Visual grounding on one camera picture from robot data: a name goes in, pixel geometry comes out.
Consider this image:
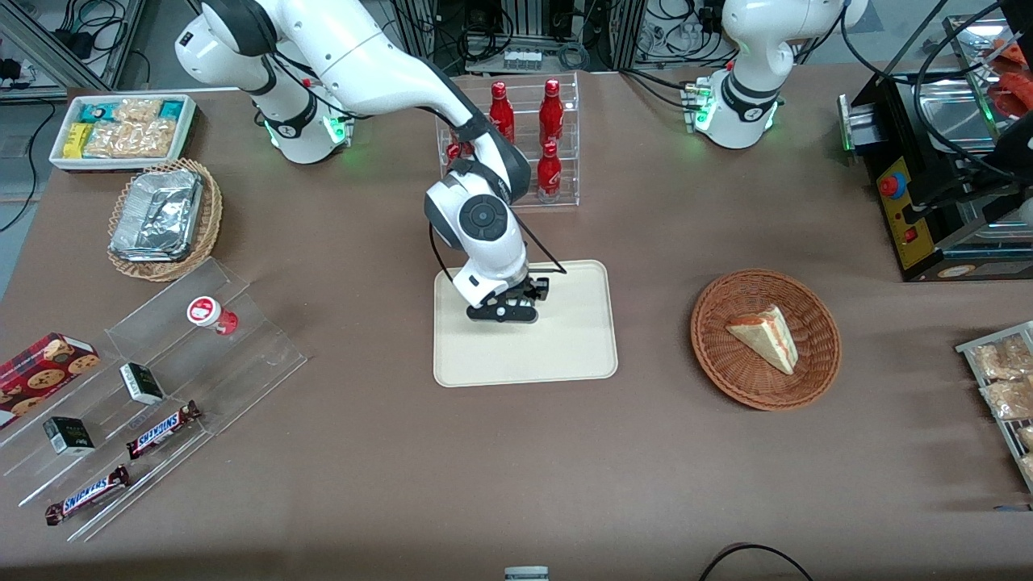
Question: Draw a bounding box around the cream plastic tray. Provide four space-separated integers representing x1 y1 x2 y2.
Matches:
433 259 619 388

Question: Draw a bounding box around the red gum jar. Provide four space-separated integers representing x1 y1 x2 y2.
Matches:
186 296 240 336

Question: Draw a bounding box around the tray of packaged snacks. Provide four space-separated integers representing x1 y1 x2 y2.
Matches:
956 321 1033 495

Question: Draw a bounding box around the clear acrylic bottle rack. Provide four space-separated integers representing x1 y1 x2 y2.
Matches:
436 71 580 208

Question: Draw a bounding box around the round brown wicker basket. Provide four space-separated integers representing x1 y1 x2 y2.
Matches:
690 269 843 412

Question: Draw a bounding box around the triangular sandwich slice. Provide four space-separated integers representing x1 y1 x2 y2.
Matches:
725 304 800 376

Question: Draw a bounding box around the clear acrylic stepped stand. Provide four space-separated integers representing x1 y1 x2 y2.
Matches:
0 257 309 543

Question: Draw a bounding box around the oval wicker basket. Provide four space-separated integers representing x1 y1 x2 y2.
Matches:
107 158 224 282

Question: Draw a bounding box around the aluminium foil container stack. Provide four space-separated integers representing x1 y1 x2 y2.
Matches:
110 168 203 263

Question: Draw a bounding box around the white plastic snack bin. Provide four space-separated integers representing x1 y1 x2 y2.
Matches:
48 94 198 173

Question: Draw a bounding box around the Snickers chocolate bar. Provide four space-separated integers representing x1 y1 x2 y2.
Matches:
126 400 203 461
44 465 132 527

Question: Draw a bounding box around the small black box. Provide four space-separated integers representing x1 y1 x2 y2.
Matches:
43 416 96 457
119 362 165 406

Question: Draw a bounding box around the clear rice cracker pack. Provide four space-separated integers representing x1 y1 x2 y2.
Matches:
113 98 162 123
85 119 178 158

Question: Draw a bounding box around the black machine with red button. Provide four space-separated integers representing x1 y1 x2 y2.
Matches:
839 69 1033 283

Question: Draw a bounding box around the red cookie box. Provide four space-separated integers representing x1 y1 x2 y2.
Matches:
0 332 102 428

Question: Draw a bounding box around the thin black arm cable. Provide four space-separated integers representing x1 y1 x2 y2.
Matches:
428 206 568 279

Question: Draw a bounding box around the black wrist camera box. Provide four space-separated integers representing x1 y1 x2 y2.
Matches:
466 300 540 324

